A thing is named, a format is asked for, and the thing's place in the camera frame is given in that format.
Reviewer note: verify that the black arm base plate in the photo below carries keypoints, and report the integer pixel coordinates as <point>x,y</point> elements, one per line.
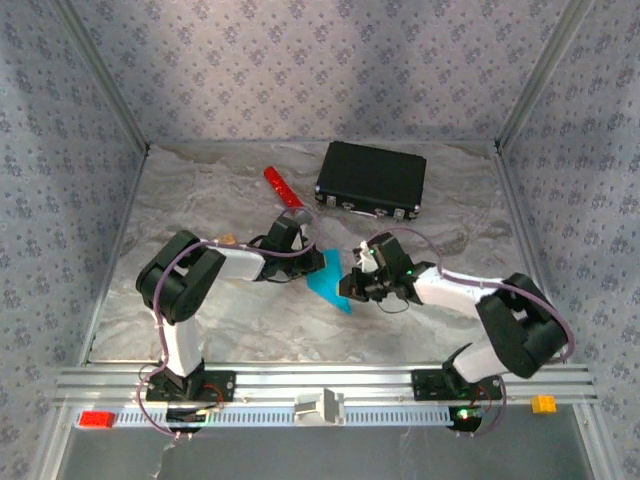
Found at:
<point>425,385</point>
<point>227,385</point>

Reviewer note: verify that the red toy brick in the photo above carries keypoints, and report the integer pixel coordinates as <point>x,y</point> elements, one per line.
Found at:
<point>97,419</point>

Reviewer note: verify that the aluminium mounting rail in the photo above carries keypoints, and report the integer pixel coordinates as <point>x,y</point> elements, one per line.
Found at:
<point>350,375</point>

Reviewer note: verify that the aluminium frame post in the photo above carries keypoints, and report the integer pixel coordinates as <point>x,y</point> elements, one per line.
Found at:
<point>106,75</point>
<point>539,75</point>

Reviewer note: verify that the small orange wooden block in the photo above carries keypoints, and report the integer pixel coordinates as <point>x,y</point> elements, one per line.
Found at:
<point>228,239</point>

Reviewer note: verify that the black hard case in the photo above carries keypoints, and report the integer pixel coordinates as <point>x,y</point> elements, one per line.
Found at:
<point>372,175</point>

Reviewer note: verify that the red glitter tube grey cap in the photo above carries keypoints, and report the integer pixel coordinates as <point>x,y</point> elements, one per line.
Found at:
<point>280,187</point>

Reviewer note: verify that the yellow toy brick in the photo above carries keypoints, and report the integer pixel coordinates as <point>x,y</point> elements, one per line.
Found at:
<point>544,404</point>

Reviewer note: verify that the grey metal bracket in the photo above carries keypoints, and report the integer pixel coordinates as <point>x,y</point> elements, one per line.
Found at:
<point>320,406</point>

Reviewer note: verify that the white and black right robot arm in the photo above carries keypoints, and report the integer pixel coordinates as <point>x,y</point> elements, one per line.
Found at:
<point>525,325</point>

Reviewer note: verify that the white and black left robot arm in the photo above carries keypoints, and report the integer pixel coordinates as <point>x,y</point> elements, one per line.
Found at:
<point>175,285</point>

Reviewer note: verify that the circuit board with LED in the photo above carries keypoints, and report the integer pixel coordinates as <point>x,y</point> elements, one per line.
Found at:
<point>465,415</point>
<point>187,416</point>

